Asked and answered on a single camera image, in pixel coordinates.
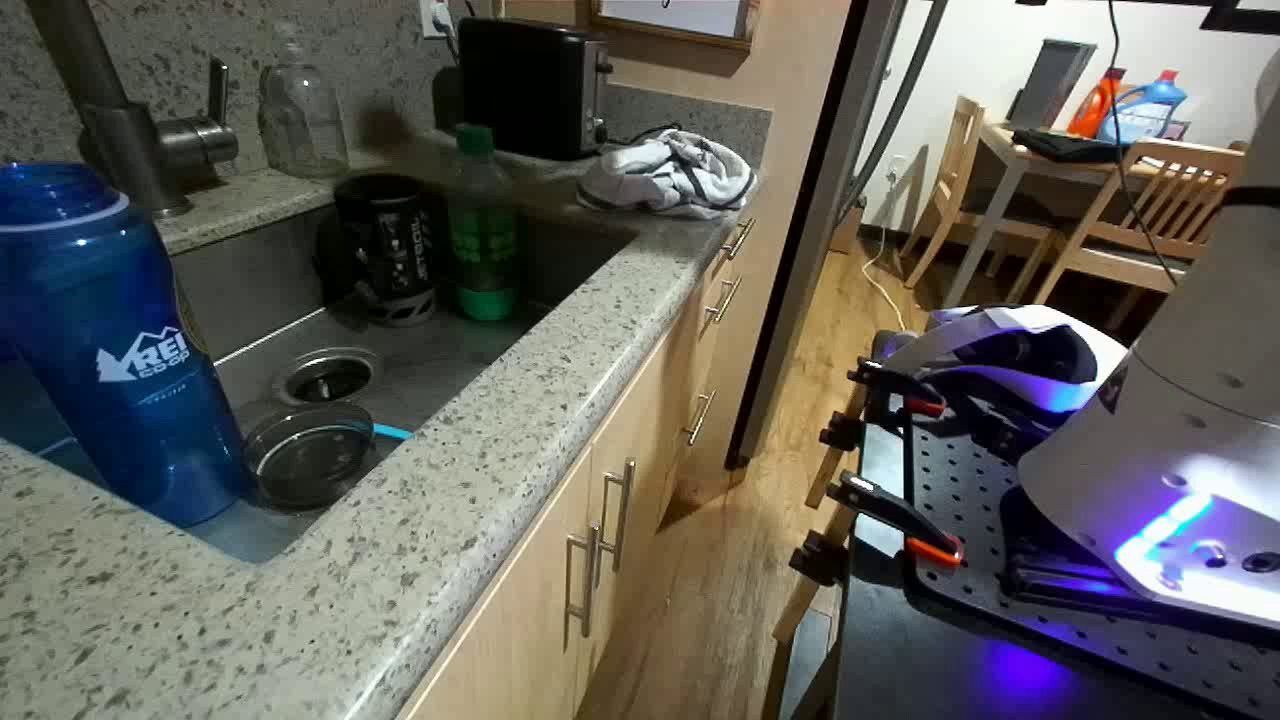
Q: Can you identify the white cloth with black stripes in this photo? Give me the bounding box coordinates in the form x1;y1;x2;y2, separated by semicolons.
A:
577;126;761;223

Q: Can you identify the green soda bottle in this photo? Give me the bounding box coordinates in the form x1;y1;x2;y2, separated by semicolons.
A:
444;119;524;328

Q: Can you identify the black clamp orange tip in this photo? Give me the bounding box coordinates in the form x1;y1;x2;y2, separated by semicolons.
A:
818;358;967;458
788;472;967;591

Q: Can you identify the wooden kitchen cabinet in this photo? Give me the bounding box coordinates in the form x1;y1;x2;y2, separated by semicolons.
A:
395;212;794;720

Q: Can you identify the black toaster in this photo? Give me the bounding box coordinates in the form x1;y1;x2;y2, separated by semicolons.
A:
458;18;615;164

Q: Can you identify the metal sink drain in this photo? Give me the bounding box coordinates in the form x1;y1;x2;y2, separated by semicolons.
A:
274;345;386;408

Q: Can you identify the wooden framed board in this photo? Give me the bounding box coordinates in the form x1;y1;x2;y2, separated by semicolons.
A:
574;0;766;80

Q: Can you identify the round metal strainer lid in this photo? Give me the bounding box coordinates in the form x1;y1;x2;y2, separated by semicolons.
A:
241;401;381;511

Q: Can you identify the white VR headset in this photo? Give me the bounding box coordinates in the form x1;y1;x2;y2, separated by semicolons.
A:
871;299;1131;431

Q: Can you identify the wooden chair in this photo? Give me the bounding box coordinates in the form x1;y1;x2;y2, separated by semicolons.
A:
1034;135;1252;313
906;91;994;282

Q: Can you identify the steel sink basin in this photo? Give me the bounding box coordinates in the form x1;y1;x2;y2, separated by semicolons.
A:
0;197;643;571

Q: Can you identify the black robot cart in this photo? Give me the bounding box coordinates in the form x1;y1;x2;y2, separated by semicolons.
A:
766;557;1252;720

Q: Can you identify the wooden dining table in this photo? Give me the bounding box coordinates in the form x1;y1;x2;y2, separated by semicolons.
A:
939;116;1259;313

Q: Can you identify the open laptop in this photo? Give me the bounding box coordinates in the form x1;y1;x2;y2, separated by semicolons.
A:
1004;38;1142;164

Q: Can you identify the orange detergent bottle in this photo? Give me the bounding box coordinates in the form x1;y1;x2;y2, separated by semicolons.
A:
1063;65;1127;143

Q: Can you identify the metal sink faucet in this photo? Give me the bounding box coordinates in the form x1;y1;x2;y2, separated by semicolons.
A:
25;0;245;223

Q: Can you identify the blue detergent bottle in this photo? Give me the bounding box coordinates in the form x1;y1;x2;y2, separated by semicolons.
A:
1114;70;1191;148

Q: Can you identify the metal drawer handle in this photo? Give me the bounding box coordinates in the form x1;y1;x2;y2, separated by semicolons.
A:
715;216;757;270
680;388;722;451
700;285;742;339

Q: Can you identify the metal cabinet door handle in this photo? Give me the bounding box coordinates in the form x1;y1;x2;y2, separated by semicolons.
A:
562;524;605;658
595;458;640;575

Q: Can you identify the white floor cable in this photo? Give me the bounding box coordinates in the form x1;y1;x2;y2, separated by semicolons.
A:
858;252;931;335

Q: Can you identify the white wall outlet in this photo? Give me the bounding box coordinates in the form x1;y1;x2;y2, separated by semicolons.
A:
415;0;460;43

